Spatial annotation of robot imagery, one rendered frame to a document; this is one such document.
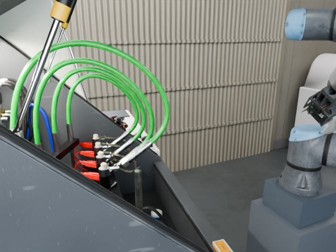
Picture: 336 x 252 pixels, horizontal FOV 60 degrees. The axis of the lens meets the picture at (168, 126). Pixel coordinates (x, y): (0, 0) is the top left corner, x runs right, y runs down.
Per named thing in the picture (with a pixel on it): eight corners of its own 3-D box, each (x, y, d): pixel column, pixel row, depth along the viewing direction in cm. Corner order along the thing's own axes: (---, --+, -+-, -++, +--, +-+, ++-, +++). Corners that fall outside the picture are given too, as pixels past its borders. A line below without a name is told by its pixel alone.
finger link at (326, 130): (314, 140, 86) (318, 118, 79) (330, 131, 86) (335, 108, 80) (322, 146, 83) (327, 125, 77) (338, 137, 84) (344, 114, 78)
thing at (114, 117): (132, 131, 142) (132, 120, 141) (110, 133, 139) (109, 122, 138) (124, 119, 163) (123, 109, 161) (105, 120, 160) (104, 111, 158)
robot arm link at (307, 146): (290, 152, 113) (295, 118, 109) (329, 160, 105) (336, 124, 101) (282, 162, 103) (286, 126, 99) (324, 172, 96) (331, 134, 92)
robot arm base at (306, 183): (298, 173, 117) (302, 150, 114) (332, 190, 104) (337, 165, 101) (269, 180, 111) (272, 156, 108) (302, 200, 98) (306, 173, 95)
